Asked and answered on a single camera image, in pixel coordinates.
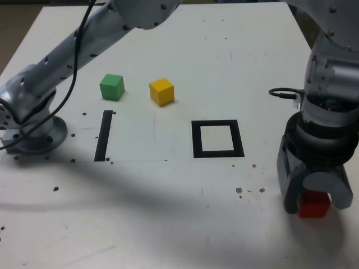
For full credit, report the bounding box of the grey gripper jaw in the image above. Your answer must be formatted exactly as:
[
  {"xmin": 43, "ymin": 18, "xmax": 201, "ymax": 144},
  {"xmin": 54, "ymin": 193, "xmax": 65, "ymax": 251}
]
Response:
[
  {"xmin": 302, "ymin": 165, "xmax": 353, "ymax": 210},
  {"xmin": 277, "ymin": 137, "xmax": 308, "ymax": 215}
]

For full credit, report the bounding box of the red cube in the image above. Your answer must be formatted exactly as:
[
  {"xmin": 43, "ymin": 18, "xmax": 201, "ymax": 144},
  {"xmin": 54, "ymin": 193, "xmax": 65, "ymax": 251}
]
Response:
[{"xmin": 297, "ymin": 189, "xmax": 330, "ymax": 219}]

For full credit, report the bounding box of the yellow cube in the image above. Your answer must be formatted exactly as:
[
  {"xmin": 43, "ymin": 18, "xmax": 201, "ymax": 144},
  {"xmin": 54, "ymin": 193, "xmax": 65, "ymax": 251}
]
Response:
[{"xmin": 149, "ymin": 77, "xmax": 175, "ymax": 108}]

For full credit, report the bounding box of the green cube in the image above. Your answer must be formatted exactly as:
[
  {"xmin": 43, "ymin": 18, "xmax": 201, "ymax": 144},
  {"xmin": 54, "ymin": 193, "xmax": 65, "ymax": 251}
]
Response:
[{"xmin": 99, "ymin": 73, "xmax": 125, "ymax": 101}]

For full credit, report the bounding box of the black tape square outline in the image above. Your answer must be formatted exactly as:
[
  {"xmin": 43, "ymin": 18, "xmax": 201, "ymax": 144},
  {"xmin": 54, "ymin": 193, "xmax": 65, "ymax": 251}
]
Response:
[{"xmin": 191, "ymin": 119, "xmax": 245, "ymax": 159}]

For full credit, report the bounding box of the black tape strip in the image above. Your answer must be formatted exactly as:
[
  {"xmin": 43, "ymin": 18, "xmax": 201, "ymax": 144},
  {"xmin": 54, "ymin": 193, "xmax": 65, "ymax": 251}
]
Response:
[{"xmin": 94, "ymin": 110, "xmax": 113, "ymax": 163}]

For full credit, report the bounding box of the black camera cable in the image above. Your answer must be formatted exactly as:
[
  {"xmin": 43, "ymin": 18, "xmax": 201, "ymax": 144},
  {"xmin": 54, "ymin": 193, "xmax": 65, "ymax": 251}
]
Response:
[{"xmin": 0, "ymin": 0, "xmax": 305, "ymax": 151}]

